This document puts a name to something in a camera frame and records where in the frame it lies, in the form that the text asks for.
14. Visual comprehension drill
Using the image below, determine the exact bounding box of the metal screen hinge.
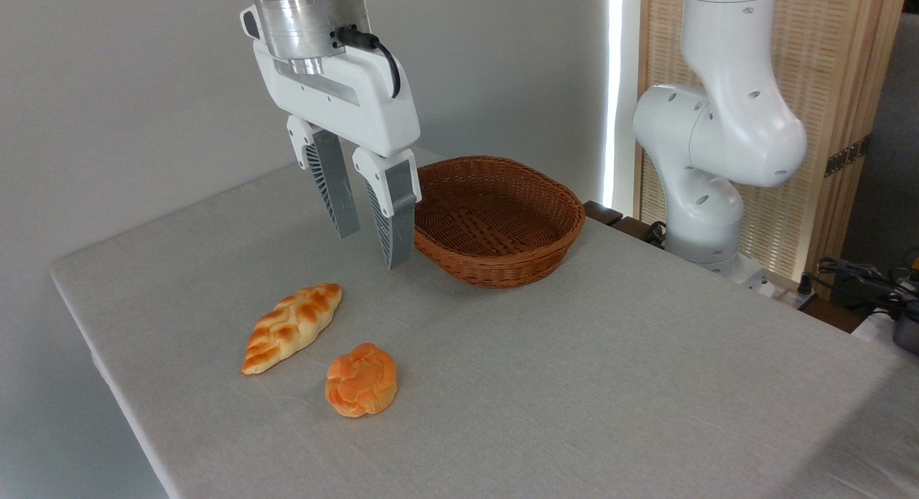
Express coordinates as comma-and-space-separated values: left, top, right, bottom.
824, 136, 872, 178

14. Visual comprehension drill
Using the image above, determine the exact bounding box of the brown wicker basket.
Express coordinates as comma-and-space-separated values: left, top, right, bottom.
414, 156, 586, 289

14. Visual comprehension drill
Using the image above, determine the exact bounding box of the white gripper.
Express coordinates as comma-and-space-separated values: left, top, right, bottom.
252, 38, 424, 271

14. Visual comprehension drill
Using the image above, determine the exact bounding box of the long braided bread loaf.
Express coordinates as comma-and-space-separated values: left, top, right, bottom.
241, 283, 343, 376

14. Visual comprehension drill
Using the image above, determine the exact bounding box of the black cable bundle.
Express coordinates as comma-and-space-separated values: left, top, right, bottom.
817, 256, 919, 322

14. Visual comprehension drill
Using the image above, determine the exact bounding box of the wooden slatted folding screen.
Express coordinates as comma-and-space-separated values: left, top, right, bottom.
634, 0, 910, 300

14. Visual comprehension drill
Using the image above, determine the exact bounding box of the grey tablecloth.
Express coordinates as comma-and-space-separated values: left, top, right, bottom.
49, 133, 919, 499

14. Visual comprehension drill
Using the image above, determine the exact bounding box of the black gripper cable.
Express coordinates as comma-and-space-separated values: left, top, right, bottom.
337, 26, 402, 100

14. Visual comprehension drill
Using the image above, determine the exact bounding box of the round orange bread bun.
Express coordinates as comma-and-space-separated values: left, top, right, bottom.
325, 343, 398, 419

